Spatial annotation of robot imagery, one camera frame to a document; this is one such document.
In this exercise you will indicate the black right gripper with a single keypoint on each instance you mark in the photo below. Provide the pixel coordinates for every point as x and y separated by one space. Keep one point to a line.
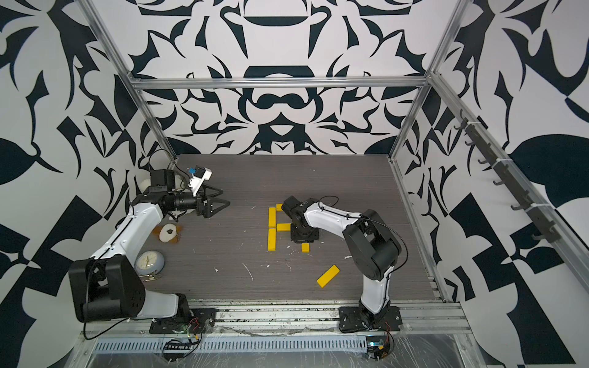
310 237

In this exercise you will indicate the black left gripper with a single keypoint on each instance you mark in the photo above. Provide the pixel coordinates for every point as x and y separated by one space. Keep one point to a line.
209 211

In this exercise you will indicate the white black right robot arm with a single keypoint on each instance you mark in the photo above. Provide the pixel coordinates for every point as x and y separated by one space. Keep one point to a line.
374 247

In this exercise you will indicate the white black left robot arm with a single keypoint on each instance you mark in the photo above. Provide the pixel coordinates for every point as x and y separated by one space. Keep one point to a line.
106 286

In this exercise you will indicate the grey white bowl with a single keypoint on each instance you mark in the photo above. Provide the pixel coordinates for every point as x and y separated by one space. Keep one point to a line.
149 265

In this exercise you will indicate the right controller board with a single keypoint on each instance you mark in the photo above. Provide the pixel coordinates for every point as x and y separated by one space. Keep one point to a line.
379 347

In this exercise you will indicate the controller board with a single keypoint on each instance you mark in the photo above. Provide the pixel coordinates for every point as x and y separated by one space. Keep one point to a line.
379 347
177 349

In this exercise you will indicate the left controller board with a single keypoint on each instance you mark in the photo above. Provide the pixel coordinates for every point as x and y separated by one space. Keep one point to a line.
177 349

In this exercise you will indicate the black hook rack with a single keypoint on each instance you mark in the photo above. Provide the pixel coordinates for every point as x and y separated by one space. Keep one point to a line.
511 177

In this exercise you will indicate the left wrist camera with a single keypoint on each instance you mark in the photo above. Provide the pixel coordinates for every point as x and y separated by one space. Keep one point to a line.
198 175

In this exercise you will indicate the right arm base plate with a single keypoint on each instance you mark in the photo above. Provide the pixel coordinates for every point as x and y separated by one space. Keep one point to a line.
358 319

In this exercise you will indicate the aluminium left frame post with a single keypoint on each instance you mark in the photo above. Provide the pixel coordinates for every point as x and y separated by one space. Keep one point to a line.
100 31

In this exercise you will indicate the aluminium rail front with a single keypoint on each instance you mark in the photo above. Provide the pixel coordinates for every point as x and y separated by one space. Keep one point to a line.
259 318

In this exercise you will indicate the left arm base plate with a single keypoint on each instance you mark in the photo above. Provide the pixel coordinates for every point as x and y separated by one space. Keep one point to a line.
197 321

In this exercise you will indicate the aluminium horizontal frame bar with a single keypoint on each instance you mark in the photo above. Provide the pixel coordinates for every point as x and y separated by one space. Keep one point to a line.
234 83

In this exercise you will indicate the aluminium corner frame post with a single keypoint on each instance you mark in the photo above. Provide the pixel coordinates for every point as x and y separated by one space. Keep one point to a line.
435 79

